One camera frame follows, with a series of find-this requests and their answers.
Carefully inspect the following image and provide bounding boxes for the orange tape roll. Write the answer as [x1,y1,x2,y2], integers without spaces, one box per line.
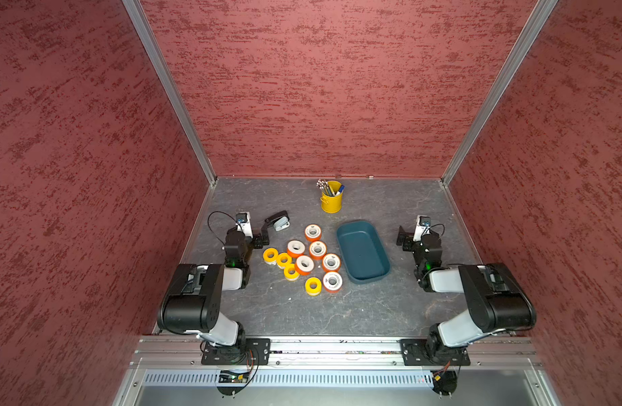
[309,240,328,261]
[323,272,343,293]
[304,224,322,242]
[322,253,341,272]
[286,240,306,259]
[295,255,315,276]

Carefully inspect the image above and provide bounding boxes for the teal storage box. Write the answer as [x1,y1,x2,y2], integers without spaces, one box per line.
[336,220,390,284]

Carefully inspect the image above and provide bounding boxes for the orange tape roll top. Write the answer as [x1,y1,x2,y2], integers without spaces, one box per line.
[304,224,322,242]

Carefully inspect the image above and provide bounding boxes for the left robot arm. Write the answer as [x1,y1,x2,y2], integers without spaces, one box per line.
[157,211,290,365]

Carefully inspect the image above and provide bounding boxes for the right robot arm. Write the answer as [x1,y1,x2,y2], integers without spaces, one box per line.
[396,226,537,367]

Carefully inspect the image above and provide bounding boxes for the yellow tape roll left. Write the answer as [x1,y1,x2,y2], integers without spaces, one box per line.
[263,248,280,265]

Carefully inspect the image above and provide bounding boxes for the yellow tape roll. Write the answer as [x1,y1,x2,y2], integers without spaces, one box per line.
[276,252,293,270]
[305,277,323,297]
[263,248,280,265]
[284,264,300,281]

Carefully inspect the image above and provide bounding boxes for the yellow tape roll bottom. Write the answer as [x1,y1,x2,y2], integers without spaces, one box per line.
[305,277,323,297]

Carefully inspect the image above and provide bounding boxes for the orange tape roll bottom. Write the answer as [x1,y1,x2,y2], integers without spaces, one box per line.
[323,272,343,293]

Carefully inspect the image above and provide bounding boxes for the black grey stapler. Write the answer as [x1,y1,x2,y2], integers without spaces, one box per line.
[273,216,290,232]

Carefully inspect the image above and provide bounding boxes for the yellow pen cup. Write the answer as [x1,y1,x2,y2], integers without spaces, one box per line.
[320,191,344,214]

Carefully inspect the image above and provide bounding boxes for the pens in cup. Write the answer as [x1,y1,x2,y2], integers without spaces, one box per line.
[317,179,345,197]

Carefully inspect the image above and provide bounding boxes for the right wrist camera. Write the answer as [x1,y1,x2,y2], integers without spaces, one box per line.
[412,215,432,242]

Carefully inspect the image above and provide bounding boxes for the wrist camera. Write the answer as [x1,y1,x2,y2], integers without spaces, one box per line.
[236,211,253,239]
[412,215,432,242]

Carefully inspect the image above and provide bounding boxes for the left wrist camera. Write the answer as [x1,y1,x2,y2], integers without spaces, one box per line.
[236,211,253,239]

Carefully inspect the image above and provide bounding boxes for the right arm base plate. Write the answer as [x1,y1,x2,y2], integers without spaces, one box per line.
[400,337,471,367]

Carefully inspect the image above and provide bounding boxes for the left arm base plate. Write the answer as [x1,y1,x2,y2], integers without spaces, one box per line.
[200,338,271,367]

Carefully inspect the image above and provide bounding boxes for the aluminium front rail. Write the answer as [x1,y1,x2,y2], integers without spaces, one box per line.
[130,335,544,370]

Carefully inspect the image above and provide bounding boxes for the left corner aluminium post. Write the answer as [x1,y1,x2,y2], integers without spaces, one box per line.
[122,0,218,187]

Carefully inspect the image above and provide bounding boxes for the corner aluminium post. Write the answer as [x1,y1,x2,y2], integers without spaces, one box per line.
[442,0,558,188]
[122,0,218,187]

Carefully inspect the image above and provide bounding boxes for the right corner aluminium post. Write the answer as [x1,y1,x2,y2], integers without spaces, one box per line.
[442,0,558,188]

